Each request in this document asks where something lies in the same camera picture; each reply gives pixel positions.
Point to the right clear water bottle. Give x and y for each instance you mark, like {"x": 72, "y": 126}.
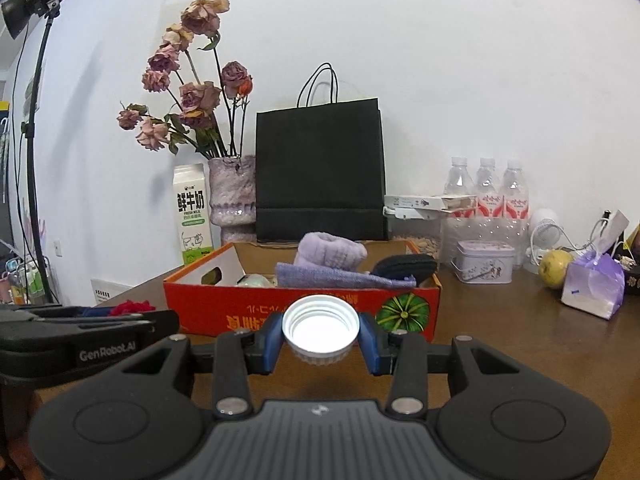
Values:
{"x": 515, "y": 192}

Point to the black fabric pouch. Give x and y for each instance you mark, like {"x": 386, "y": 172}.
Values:
{"x": 420, "y": 267}

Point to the purple drawstring fabric pouch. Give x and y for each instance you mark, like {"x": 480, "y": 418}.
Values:
{"x": 322, "y": 277}

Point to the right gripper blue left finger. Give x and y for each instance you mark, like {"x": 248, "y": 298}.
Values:
{"x": 272, "y": 340}

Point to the clear water bottle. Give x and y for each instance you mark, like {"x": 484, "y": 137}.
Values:
{"x": 459, "y": 181}
{"x": 489, "y": 198}
{"x": 515, "y": 192}

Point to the white floral tin box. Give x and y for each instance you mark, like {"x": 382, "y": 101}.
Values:
{"x": 483, "y": 263}

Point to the middle clear water bottle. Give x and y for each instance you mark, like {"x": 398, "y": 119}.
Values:
{"x": 489, "y": 198}

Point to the purple textured ceramic vase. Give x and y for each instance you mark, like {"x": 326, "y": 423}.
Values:
{"x": 233, "y": 197}

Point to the purple knitted sock roll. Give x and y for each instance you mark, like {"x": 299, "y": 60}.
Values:
{"x": 324, "y": 250}

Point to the dried rose bouquet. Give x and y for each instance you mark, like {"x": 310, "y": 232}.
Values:
{"x": 209, "y": 99}

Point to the white flat carton box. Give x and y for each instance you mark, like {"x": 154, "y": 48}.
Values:
{"x": 438, "y": 203}

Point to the orange cardboard box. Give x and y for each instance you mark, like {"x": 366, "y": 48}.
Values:
{"x": 237, "y": 288}

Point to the white green milk carton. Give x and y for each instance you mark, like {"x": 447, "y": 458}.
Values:
{"x": 191, "y": 201}

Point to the small white desk fan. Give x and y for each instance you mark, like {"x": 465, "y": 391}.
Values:
{"x": 543, "y": 234}

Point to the yellow green apple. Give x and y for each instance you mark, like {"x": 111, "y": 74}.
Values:
{"x": 553, "y": 267}

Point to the white paper card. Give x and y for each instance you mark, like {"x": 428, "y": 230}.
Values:
{"x": 104, "y": 290}

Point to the clear plastic food container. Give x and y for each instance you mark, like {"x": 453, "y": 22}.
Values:
{"x": 422, "y": 227}

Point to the black paper shopping bag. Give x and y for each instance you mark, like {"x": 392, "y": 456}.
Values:
{"x": 320, "y": 168}

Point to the red fabric item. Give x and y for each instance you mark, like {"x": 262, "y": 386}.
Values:
{"x": 130, "y": 307}

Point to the pale green round object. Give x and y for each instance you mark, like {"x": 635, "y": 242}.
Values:
{"x": 255, "y": 281}

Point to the white plastic bottle cap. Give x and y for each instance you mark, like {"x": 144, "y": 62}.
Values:
{"x": 320, "y": 329}

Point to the left clear water bottle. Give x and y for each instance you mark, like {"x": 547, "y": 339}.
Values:
{"x": 459, "y": 181}

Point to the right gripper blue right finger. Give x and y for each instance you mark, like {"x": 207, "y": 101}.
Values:
{"x": 371, "y": 340}

